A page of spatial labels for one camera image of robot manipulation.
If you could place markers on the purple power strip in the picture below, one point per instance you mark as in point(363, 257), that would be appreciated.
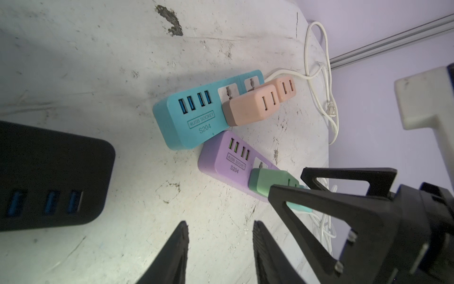
point(229, 159)

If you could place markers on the pink plug adapter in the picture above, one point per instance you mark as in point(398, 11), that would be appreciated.
point(285, 87)
point(253, 106)

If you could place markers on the teal power strip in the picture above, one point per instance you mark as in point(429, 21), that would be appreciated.
point(189, 118)

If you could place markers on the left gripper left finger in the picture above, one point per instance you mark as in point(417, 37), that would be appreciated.
point(169, 267)

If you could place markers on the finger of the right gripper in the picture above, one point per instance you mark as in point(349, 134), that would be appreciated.
point(380, 179)
point(364, 260)

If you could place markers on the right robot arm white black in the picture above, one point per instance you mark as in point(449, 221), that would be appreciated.
point(426, 100)

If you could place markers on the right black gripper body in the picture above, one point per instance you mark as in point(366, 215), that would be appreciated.
point(423, 248)

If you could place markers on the pink plug adapter near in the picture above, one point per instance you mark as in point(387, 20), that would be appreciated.
point(253, 106)

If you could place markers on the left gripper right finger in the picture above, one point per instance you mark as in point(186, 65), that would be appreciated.
point(271, 264)

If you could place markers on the black power strip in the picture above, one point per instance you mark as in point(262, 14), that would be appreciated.
point(51, 178)

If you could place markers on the teal plug adapter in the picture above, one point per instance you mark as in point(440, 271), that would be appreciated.
point(299, 207)

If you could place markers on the green plug adapter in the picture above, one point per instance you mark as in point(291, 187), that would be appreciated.
point(261, 180)

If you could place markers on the pink plug adapter far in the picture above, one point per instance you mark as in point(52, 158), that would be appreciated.
point(285, 87)

